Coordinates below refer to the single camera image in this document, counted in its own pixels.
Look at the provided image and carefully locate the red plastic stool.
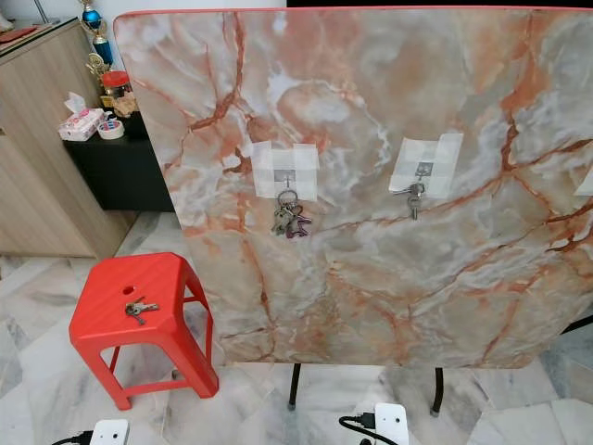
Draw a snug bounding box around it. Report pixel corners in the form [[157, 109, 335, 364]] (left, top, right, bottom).
[[69, 252, 221, 412]]

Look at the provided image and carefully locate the light wooden cabinet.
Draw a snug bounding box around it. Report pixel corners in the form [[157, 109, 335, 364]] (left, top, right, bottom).
[[0, 19, 135, 261]]

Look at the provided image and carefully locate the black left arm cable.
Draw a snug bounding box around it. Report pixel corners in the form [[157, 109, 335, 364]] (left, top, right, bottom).
[[53, 431, 95, 445]]

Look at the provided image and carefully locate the pink white tissue box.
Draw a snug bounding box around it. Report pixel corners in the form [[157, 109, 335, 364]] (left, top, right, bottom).
[[58, 93, 105, 142]]

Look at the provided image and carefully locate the key bunch with purple tag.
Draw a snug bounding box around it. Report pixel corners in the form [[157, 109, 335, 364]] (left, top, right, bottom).
[[271, 190, 313, 239]]

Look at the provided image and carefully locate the small key set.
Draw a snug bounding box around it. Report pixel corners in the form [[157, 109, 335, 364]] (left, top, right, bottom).
[[123, 295, 160, 325]]

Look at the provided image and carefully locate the red flat item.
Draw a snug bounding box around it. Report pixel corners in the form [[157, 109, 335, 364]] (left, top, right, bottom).
[[0, 26, 39, 45]]

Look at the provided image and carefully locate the white tape patch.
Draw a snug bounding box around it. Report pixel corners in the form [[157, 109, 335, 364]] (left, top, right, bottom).
[[389, 132, 464, 198], [250, 141, 321, 201]]

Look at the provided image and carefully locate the blue and gold trophy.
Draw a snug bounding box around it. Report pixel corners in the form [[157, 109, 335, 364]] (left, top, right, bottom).
[[81, 0, 115, 80]]

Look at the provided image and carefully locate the white tape roll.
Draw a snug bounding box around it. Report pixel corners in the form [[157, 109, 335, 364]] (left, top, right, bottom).
[[97, 117, 126, 140]]

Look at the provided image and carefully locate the black flat panel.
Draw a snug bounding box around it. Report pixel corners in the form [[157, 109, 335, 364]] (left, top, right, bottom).
[[285, 0, 593, 8]]

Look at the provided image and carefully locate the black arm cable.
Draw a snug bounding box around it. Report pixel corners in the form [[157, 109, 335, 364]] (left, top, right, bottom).
[[53, 431, 95, 445], [338, 414, 378, 445]]

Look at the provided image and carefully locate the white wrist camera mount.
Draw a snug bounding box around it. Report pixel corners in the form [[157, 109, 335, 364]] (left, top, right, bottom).
[[91, 419, 131, 445], [373, 402, 410, 445]]

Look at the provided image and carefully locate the marble pattern folding table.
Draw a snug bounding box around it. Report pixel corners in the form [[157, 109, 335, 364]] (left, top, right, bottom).
[[113, 7, 593, 370]]

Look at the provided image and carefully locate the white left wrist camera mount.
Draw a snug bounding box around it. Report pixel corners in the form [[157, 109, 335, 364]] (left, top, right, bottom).
[[91, 419, 131, 445]]

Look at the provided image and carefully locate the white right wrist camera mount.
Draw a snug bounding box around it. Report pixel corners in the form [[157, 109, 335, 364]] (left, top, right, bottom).
[[373, 402, 410, 445]]

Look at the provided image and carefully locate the black table leg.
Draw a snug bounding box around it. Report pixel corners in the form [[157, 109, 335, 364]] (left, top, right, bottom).
[[431, 368, 445, 416], [288, 363, 303, 411]]

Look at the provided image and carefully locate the glass jar with red lid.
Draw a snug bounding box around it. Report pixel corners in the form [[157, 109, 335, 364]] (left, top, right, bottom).
[[102, 70, 135, 117]]

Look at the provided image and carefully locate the single silver key on ring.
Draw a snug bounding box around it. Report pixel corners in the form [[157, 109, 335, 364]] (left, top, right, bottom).
[[391, 182, 427, 221]]

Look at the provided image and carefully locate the black low cabinet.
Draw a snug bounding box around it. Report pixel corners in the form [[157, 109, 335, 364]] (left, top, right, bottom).
[[63, 134, 149, 212]]

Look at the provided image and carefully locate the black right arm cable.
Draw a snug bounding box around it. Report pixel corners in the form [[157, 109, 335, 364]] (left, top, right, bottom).
[[338, 414, 378, 445]]

